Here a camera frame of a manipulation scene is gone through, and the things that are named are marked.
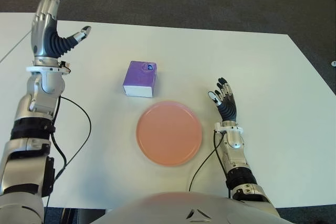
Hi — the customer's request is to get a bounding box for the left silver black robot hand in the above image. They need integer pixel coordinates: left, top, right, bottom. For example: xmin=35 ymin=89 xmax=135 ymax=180
xmin=30 ymin=0 xmax=92 ymax=65

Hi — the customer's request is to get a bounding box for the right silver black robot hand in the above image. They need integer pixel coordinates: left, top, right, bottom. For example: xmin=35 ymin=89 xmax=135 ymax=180
xmin=207 ymin=77 xmax=238 ymax=126

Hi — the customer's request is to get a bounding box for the purple tissue paper pack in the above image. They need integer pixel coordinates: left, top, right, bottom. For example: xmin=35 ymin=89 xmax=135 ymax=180
xmin=122 ymin=60 xmax=158 ymax=99

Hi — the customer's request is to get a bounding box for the round pink plate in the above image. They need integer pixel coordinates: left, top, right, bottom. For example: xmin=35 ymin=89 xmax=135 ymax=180
xmin=135 ymin=100 xmax=203 ymax=167

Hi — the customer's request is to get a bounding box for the white side table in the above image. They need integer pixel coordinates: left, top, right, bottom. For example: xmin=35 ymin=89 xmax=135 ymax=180
xmin=0 ymin=12 xmax=36 ymax=63

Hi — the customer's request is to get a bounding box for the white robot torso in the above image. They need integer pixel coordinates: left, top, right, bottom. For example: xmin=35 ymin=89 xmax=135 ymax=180
xmin=90 ymin=191 xmax=287 ymax=224

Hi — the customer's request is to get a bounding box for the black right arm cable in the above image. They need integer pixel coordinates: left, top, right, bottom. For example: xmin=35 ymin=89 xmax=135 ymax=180
xmin=187 ymin=131 xmax=232 ymax=198

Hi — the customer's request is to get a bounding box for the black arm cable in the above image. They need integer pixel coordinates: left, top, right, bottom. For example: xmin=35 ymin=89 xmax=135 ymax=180
xmin=43 ymin=95 xmax=92 ymax=209
xmin=187 ymin=131 xmax=232 ymax=198

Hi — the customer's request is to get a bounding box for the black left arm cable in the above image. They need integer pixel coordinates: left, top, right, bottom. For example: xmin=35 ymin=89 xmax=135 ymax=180
xmin=43 ymin=95 xmax=92 ymax=209

